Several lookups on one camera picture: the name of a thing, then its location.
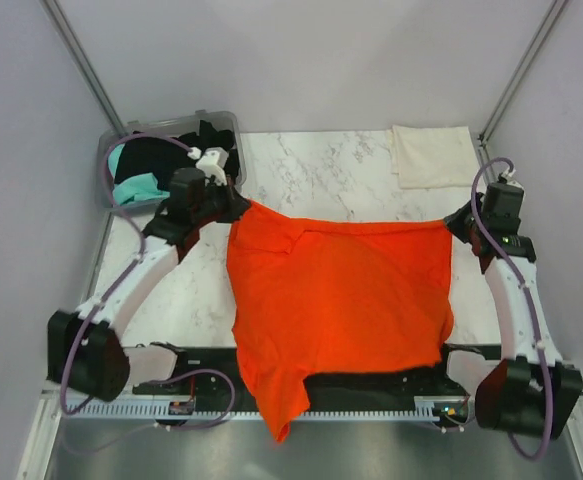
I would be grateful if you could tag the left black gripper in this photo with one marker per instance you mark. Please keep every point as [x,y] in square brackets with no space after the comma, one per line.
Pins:
[236,204]

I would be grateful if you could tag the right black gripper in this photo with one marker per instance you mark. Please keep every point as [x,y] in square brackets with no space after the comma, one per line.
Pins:
[454,222]

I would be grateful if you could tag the orange t-shirt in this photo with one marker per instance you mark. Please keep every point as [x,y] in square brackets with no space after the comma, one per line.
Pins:
[319,297]

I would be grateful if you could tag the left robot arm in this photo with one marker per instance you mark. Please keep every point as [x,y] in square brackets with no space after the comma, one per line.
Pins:
[84,347]

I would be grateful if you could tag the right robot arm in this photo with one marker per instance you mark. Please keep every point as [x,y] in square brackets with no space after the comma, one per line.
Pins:
[531,391]

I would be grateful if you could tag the teal garment in bin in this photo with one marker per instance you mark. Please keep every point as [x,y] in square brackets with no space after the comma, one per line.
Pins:
[134,176]

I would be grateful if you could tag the black garment in bin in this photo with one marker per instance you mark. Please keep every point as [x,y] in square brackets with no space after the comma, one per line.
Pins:
[208,136]

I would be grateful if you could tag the clear plastic storage bin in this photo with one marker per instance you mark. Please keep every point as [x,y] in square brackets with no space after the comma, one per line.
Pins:
[166,130]

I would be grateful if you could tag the cream folded cloth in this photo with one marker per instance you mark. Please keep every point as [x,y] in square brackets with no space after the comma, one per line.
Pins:
[432,158]

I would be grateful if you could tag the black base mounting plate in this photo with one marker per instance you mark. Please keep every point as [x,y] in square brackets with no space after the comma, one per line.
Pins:
[330,392]

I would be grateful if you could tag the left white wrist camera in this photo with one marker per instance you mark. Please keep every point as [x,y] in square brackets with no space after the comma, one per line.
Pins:
[212,163]

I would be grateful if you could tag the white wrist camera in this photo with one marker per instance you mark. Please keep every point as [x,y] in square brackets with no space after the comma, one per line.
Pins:
[507,177]
[212,163]

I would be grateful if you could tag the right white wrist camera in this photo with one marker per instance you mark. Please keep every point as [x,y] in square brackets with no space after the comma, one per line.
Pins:
[507,177]

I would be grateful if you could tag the right aluminium frame post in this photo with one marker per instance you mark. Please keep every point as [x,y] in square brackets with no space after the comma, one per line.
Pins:
[538,40]

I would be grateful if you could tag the aluminium frame post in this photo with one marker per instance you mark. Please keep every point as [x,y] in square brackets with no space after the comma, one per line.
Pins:
[74,46]
[538,40]

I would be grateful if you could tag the left aluminium frame post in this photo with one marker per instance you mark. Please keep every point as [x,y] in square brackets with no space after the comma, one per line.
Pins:
[74,46]

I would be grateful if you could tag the white slotted cable duct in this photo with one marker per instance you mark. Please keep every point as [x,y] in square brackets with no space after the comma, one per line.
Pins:
[424,409]

